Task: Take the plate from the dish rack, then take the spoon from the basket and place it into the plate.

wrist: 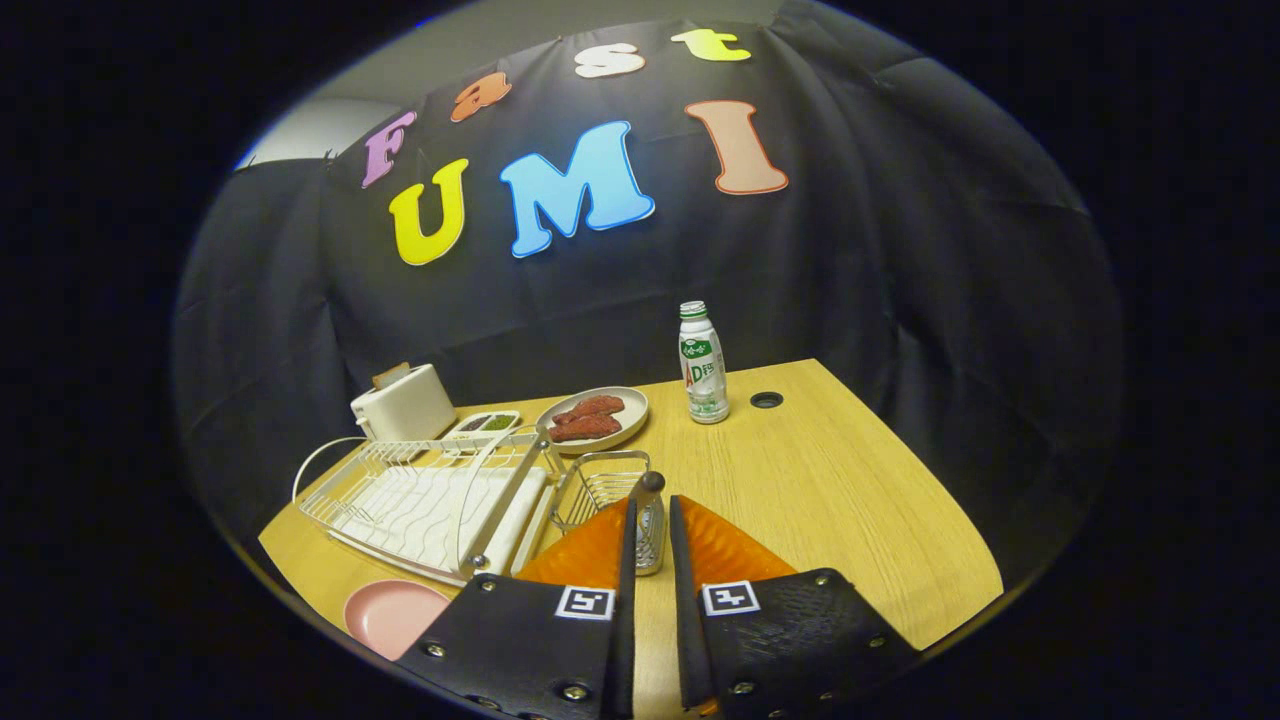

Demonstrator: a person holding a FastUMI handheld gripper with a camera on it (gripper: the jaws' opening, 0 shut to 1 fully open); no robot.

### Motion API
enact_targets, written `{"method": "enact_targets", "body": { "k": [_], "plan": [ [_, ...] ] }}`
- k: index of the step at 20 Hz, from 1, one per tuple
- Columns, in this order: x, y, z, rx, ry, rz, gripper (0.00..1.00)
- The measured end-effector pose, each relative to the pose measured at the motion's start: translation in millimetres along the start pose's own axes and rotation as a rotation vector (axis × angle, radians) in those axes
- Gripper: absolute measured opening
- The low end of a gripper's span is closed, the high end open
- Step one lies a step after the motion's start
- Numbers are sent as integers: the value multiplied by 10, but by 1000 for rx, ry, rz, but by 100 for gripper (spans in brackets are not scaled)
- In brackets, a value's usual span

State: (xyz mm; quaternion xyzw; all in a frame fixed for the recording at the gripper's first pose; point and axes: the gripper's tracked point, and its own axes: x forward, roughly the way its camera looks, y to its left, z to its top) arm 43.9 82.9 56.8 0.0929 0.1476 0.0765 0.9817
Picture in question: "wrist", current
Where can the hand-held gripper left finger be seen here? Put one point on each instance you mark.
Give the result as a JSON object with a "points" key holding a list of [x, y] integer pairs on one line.
{"points": [[625, 640]]}

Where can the black table grommet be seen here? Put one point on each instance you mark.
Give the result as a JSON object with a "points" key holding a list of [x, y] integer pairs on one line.
{"points": [[767, 400]]}

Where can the black backdrop cloth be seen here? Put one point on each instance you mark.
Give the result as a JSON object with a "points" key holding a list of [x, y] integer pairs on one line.
{"points": [[850, 300]]}

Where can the white drink bottle green label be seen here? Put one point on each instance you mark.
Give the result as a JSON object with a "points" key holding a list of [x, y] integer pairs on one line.
{"points": [[703, 370]]}

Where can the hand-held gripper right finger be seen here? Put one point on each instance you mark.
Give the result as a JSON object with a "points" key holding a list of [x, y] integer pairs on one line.
{"points": [[690, 650]]}

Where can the white divided tray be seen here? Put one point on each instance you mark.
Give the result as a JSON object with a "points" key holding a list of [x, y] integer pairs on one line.
{"points": [[470, 436]]}

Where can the pink plate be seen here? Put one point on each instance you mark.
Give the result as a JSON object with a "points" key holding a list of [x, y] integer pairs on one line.
{"points": [[385, 615]]}

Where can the white drip tray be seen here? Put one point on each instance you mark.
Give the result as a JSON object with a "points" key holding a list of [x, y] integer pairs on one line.
{"points": [[420, 510]]}

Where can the beige round plate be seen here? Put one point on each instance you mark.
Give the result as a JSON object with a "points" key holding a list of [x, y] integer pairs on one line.
{"points": [[632, 415]]}

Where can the white toaster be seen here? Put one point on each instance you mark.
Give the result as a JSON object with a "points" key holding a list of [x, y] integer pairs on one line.
{"points": [[405, 410]]}

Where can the pile of green beans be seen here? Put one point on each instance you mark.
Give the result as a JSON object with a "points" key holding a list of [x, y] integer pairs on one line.
{"points": [[499, 422]]}

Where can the toast slice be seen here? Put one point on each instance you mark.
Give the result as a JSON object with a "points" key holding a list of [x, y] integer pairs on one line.
{"points": [[390, 376]]}

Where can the pile of dark beans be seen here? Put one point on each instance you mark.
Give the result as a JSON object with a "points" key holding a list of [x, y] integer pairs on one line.
{"points": [[473, 423]]}

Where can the red meat piece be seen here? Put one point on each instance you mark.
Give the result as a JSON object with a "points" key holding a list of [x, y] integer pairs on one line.
{"points": [[590, 408], [585, 429]]}

